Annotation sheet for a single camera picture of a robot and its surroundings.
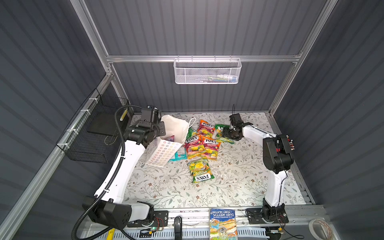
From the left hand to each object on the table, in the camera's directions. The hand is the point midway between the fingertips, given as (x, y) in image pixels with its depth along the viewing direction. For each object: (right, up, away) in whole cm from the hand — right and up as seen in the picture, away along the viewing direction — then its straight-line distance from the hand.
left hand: (159, 126), depth 75 cm
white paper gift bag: (+1, -13, +2) cm, 13 cm away
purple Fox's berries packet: (+3, -8, +20) cm, 22 cm away
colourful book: (+31, -46, -5) cm, 56 cm away
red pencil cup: (+73, -9, +9) cm, 74 cm away
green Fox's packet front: (+22, -26, +12) cm, 36 cm away
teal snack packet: (+9, -18, +19) cm, 27 cm away
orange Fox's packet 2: (+18, -14, +21) cm, 31 cm away
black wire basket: (-33, -5, -2) cm, 33 cm away
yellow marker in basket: (-21, +6, +6) cm, 23 cm away
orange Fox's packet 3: (+29, -14, +21) cm, 38 cm away
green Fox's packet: (+36, -2, +30) cm, 47 cm away
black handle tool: (+11, -44, -8) cm, 46 cm away
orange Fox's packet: (+26, -2, +30) cm, 40 cm away
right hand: (+41, -6, +27) cm, 50 cm away
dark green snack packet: (+16, -5, +30) cm, 34 cm away
